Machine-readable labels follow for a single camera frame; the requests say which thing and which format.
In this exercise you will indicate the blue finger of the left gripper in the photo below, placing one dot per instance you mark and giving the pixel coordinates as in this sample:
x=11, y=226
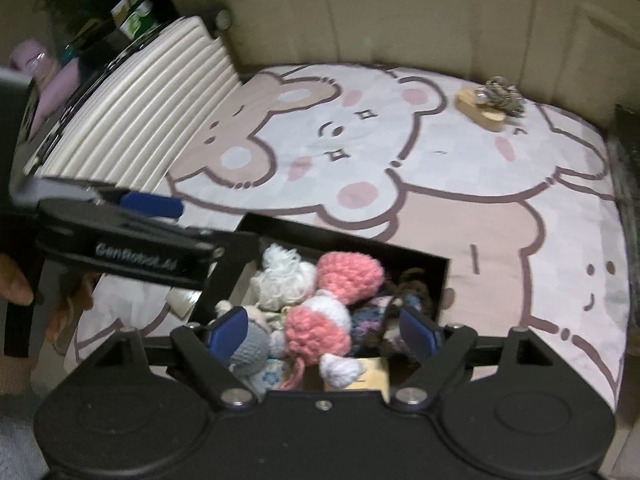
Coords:
x=152, y=205

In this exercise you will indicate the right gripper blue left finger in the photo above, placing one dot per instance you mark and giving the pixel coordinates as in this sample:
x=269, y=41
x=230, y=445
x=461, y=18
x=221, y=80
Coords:
x=202, y=357

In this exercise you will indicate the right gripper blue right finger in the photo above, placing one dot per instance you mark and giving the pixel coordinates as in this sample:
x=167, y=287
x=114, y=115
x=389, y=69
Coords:
x=441, y=352

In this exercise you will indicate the grey crochet mouse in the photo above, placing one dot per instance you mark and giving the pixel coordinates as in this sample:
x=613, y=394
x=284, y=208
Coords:
x=261, y=343

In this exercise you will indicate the yellow tissue pack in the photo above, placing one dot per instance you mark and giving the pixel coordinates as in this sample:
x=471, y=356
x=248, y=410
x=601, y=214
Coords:
x=341, y=373

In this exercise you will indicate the pink crochet doll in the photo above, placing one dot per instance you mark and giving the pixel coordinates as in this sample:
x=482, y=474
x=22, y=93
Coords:
x=321, y=323

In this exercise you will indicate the black storage box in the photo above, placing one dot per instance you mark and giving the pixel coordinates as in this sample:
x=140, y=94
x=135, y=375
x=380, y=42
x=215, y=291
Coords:
x=231, y=279

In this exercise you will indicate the blue floral silk pouch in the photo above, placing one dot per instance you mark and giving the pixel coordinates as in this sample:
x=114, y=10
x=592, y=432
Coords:
x=270, y=377

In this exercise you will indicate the person left hand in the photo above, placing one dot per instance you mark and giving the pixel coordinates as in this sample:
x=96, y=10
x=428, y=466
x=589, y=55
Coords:
x=74, y=299

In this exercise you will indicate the brown blue crochet flower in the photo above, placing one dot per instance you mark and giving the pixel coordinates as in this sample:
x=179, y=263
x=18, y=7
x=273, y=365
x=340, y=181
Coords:
x=375, y=329

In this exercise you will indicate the white ribbed suitcase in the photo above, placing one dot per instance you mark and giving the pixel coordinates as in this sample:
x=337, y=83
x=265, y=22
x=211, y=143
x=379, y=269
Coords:
x=130, y=126

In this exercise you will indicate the purple plush item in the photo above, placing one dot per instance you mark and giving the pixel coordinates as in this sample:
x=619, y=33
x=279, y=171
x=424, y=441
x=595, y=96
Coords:
x=56, y=82

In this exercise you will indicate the cartoon bear bed sheet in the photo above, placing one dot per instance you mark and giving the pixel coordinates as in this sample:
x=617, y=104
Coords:
x=526, y=216

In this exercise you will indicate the green white box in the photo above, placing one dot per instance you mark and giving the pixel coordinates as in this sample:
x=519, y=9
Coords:
x=134, y=17

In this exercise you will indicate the wooden block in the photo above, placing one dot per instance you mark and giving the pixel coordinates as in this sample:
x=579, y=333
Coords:
x=483, y=115

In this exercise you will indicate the brown grey knitted ornament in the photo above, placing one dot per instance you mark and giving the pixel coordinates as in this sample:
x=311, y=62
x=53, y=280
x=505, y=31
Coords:
x=502, y=95

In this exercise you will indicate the beige cabinet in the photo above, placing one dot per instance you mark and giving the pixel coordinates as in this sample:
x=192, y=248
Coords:
x=582, y=55

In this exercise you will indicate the white drawstring pouch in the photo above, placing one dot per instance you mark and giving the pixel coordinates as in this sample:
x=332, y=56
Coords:
x=285, y=280

